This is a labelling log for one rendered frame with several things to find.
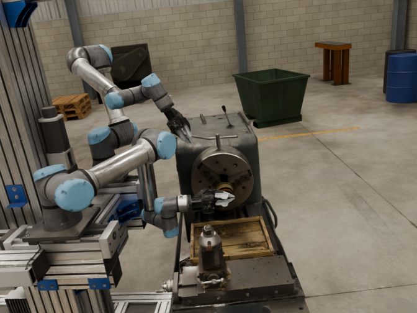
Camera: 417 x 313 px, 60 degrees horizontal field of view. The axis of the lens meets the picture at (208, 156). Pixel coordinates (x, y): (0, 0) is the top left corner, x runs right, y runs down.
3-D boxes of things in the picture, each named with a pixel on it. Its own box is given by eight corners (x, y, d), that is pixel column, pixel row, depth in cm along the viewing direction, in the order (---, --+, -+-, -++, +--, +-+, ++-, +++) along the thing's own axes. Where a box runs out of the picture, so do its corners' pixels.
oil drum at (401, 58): (379, 99, 750) (382, 55, 720) (408, 95, 751) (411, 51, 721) (394, 104, 694) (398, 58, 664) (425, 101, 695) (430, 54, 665)
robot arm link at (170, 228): (167, 226, 177) (164, 206, 173) (183, 233, 170) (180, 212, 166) (155, 233, 172) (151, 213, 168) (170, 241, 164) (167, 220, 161)
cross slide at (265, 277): (175, 276, 141) (174, 266, 139) (284, 264, 141) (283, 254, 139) (172, 307, 125) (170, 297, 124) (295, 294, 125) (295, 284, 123)
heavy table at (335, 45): (314, 77, 1079) (314, 42, 1045) (328, 76, 1079) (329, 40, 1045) (334, 86, 928) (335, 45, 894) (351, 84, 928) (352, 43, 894)
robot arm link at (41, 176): (64, 189, 148) (56, 158, 143) (80, 197, 139) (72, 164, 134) (35, 201, 140) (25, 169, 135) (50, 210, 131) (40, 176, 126)
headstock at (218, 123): (182, 171, 259) (175, 118, 246) (248, 163, 259) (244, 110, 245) (179, 210, 203) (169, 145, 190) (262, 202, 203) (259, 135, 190)
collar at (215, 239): (198, 236, 130) (197, 228, 129) (219, 233, 130) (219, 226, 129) (198, 248, 123) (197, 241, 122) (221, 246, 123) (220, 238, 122)
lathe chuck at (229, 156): (195, 205, 195) (187, 150, 184) (252, 199, 195) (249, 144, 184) (194, 213, 187) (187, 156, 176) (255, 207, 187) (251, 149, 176)
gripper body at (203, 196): (216, 213, 161) (188, 215, 161) (215, 204, 169) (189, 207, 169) (215, 197, 158) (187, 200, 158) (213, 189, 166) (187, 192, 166)
